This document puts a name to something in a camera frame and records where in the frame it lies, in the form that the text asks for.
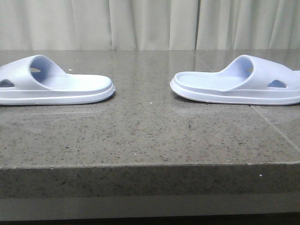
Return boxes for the light blue slipper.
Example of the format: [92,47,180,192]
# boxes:
[170,55,300,105]
[0,55,115,105]

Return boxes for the pale green curtain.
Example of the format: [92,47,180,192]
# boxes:
[0,0,300,50]

